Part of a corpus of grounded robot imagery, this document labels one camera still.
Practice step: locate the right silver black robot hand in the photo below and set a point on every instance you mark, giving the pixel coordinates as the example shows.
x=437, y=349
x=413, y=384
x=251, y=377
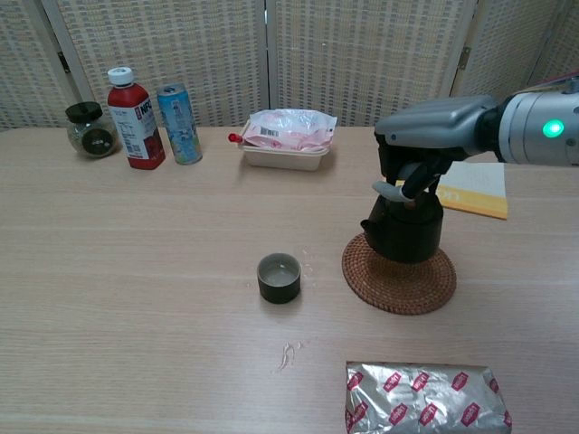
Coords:
x=434, y=126

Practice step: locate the black teapot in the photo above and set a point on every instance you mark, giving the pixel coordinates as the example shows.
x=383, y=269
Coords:
x=407, y=239

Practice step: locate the brown woven round coaster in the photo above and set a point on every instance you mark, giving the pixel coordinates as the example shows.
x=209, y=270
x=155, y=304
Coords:
x=398, y=294

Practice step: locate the yellow white Lexicon book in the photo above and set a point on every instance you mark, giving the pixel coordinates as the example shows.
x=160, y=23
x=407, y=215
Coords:
x=479, y=190

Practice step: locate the pink plastic packet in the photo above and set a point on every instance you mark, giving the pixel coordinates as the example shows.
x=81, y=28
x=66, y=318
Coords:
x=285, y=160

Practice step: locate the red capped small pouch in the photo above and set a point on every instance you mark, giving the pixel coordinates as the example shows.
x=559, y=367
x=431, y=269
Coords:
x=234, y=137

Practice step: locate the dark ceramic teacup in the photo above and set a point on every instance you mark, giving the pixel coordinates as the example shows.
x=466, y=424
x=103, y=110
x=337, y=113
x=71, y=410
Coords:
x=279, y=289

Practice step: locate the blue drink can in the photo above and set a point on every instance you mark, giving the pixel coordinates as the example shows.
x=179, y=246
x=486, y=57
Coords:
x=181, y=126

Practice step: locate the woven folding screen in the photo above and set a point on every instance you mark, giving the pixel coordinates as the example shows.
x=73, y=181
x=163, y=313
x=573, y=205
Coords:
x=181, y=54

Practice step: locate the silver foil tea package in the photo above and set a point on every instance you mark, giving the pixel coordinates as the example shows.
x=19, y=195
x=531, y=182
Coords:
x=425, y=402

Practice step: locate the red juice bottle white cap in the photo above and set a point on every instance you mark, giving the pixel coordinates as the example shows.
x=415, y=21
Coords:
x=135, y=131

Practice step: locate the glass jar black lid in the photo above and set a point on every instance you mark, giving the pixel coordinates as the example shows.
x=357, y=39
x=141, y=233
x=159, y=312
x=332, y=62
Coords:
x=92, y=135

